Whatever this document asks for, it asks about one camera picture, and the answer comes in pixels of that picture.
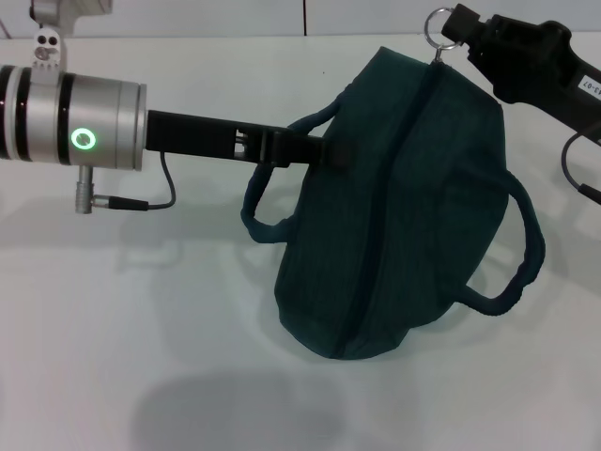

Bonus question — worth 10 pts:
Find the dark teal insulated bag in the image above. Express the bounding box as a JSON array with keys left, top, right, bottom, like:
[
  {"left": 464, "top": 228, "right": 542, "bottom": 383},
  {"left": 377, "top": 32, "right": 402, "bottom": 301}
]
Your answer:
[{"left": 239, "top": 45, "right": 548, "bottom": 362}]

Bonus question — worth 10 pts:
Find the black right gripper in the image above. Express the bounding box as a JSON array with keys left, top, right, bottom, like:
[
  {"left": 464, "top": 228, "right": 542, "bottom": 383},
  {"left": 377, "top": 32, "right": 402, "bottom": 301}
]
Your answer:
[{"left": 440, "top": 3, "right": 601, "bottom": 142}]

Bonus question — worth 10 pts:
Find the metal zipper pull ring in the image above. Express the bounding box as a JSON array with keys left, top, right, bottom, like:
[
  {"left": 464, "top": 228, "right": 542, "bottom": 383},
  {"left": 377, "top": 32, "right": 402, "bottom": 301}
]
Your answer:
[{"left": 424, "top": 5, "right": 465, "bottom": 66}]

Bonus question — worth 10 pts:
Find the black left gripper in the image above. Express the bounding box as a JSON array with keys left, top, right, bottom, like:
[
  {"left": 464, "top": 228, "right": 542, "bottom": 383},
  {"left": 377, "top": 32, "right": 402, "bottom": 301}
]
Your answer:
[{"left": 145, "top": 108, "right": 356, "bottom": 172}]

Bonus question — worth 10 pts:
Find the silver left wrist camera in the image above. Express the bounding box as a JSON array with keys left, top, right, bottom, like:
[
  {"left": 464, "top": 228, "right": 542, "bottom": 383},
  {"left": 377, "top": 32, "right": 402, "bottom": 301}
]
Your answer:
[{"left": 28, "top": 0, "right": 116, "bottom": 74}]

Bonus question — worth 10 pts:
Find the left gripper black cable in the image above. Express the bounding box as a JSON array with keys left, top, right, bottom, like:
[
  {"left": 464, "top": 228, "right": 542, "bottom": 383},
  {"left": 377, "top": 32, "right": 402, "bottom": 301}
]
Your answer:
[{"left": 74, "top": 150, "right": 178, "bottom": 215}]

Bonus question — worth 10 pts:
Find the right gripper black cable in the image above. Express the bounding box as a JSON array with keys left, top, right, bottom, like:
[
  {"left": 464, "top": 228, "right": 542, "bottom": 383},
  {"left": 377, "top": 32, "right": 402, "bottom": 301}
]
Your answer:
[{"left": 561, "top": 131, "right": 601, "bottom": 206}]

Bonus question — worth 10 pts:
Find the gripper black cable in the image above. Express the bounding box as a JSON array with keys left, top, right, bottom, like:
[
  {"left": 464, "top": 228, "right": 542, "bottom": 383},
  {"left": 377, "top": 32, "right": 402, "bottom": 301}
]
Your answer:
[
  {"left": 74, "top": 150, "right": 178, "bottom": 215},
  {"left": 561, "top": 131, "right": 601, "bottom": 206}
]

